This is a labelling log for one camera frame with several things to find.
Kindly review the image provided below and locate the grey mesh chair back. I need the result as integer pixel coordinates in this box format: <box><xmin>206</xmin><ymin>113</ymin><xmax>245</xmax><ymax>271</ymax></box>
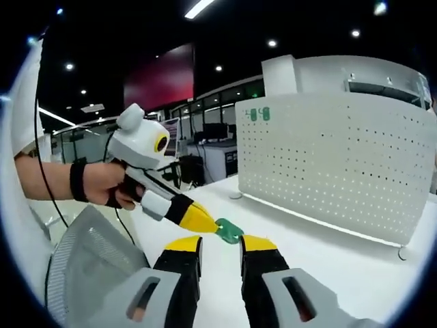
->
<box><xmin>45</xmin><ymin>204</ymin><xmax>152</xmax><ymax>327</ymax></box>

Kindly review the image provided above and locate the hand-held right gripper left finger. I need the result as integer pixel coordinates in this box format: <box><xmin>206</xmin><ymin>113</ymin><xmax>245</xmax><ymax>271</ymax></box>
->
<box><xmin>98</xmin><ymin>234</ymin><xmax>204</xmax><ymax>328</ymax></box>

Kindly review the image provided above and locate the white cabinet structure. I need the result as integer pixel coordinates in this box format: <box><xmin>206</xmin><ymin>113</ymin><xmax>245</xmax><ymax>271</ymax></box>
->
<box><xmin>261</xmin><ymin>54</ymin><xmax>430</xmax><ymax>111</ymax></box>

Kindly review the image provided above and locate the red wall screen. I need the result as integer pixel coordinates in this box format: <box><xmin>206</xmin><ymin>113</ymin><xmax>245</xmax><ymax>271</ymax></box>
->
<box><xmin>123</xmin><ymin>43</ymin><xmax>195</xmax><ymax>111</ymax></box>

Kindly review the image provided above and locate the person's white shirt sleeve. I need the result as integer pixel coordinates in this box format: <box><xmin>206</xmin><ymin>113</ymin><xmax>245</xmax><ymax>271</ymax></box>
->
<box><xmin>8</xmin><ymin>39</ymin><xmax>47</xmax><ymax>158</ymax></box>

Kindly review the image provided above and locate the white office desk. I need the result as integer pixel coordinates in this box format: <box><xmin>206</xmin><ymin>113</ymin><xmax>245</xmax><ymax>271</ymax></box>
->
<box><xmin>186</xmin><ymin>143</ymin><xmax>239</xmax><ymax>187</ymax></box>

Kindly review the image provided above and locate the long ceiling light strip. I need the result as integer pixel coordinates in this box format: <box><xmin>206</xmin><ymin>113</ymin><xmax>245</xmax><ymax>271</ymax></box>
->
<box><xmin>184</xmin><ymin>0</ymin><xmax>216</xmax><ymax>19</ymax></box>

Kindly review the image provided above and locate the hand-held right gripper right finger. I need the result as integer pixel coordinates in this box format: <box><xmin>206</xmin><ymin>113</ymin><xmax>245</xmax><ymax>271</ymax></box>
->
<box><xmin>239</xmin><ymin>234</ymin><xmax>383</xmax><ymax>328</ymax></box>

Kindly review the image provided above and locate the person's left hand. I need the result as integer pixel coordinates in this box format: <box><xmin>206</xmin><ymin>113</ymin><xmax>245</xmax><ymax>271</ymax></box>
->
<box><xmin>87</xmin><ymin>162</ymin><xmax>146</xmax><ymax>211</ymax></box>

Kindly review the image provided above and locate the black computer monitor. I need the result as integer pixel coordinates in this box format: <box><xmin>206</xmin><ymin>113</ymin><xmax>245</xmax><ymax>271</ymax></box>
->
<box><xmin>203</xmin><ymin>122</ymin><xmax>229</xmax><ymax>141</ymax></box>

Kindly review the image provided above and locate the black box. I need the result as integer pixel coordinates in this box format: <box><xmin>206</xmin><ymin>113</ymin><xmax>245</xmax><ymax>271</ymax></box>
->
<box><xmin>178</xmin><ymin>154</ymin><xmax>206</xmax><ymax>188</ymax></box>

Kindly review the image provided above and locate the white perforated mounting plate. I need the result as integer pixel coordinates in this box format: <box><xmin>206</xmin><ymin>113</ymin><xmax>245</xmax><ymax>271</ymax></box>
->
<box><xmin>228</xmin><ymin>92</ymin><xmax>437</xmax><ymax>261</ymax></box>

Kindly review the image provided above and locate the group of round ceiling spotlights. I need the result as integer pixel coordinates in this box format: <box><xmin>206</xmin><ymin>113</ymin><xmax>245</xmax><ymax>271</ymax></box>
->
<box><xmin>56</xmin><ymin>1</ymin><xmax>389</xmax><ymax>96</ymax></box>

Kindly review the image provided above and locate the black wrist strap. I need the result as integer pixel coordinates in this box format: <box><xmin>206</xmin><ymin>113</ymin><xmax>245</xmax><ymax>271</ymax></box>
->
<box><xmin>69</xmin><ymin>163</ymin><xmax>89</xmax><ymax>203</ymax></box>

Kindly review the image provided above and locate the monitor showing text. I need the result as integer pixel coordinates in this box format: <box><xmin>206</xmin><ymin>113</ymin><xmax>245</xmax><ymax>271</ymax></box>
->
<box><xmin>163</xmin><ymin>117</ymin><xmax>181</xmax><ymax>159</ymax></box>

